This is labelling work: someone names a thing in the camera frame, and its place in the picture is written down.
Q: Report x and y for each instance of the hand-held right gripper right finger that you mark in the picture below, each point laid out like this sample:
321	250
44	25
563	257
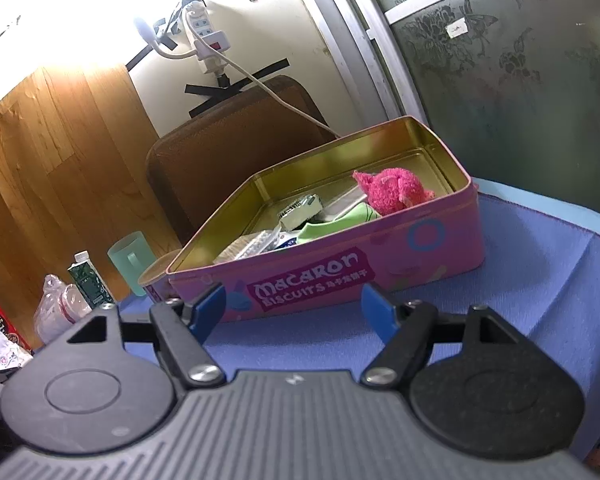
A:
377	312

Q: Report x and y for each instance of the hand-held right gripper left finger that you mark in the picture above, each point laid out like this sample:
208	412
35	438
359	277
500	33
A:
207	312

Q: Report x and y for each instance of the pink biscuit tin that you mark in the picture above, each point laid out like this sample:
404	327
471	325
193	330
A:
330	280

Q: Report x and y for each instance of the clear packet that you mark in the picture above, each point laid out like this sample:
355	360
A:
247	247

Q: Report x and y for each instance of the packets and sachets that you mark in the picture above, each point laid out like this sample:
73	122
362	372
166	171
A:
335	225

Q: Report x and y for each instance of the silver packet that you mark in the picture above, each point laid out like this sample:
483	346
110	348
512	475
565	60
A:
347	202

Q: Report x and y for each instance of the pink fluffy towel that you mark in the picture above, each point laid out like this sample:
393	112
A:
392	192

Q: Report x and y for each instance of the round snack can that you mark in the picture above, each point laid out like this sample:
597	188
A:
155	275

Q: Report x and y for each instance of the green translucent cup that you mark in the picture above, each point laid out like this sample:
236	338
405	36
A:
130	265

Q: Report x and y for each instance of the green drink carton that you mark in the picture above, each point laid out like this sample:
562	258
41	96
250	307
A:
90	280

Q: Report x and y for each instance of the blue tablecloth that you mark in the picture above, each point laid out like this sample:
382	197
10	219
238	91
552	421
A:
520	280

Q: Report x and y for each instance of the clear plastic bag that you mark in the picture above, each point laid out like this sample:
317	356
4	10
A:
60	310

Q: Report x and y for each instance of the brown chair back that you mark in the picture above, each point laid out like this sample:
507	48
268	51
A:
205	165

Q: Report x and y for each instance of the light blue sheet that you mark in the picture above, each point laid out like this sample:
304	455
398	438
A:
545	200

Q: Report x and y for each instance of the wooden board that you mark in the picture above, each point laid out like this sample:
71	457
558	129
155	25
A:
55	175

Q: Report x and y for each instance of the white gooseneck lamp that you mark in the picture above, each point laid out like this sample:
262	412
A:
155	42

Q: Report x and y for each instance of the floral frosted glass panel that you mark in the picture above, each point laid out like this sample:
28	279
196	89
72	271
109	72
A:
520	70

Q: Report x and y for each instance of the white door frame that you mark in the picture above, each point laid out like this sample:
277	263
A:
350	25

